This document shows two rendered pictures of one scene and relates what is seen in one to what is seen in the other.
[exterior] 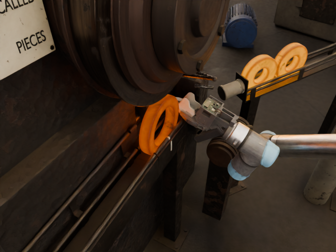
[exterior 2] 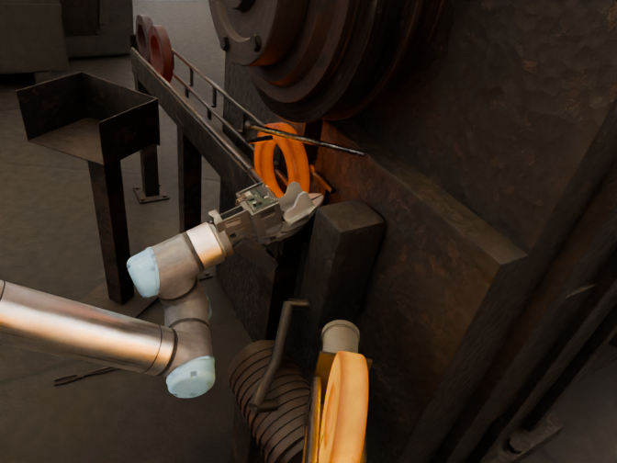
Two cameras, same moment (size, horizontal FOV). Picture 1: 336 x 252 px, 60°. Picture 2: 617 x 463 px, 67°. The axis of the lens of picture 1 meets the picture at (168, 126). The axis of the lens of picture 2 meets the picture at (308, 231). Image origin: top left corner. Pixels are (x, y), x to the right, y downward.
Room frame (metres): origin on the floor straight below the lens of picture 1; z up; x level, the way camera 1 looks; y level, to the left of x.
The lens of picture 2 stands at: (1.07, -0.70, 1.23)
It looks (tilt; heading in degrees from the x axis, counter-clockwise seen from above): 37 degrees down; 115
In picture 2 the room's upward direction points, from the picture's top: 11 degrees clockwise
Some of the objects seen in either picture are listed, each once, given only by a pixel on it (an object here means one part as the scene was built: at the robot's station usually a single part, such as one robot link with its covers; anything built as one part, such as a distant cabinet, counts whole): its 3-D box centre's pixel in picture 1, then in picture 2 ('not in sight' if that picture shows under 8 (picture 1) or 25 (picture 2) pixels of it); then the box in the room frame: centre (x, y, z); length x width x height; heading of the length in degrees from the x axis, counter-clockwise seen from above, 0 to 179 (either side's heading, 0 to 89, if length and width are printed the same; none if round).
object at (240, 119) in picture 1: (223, 171); (268, 458); (0.87, -0.26, 0.27); 0.22 x 0.13 x 0.53; 151
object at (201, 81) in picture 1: (189, 101); (340, 265); (0.86, -0.08, 0.68); 0.11 x 0.08 x 0.24; 61
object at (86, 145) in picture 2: not in sight; (106, 210); (0.06, 0.03, 0.36); 0.26 x 0.20 x 0.72; 6
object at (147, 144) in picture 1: (160, 124); (280, 169); (0.65, 0.02, 0.75); 0.18 x 0.03 x 0.18; 152
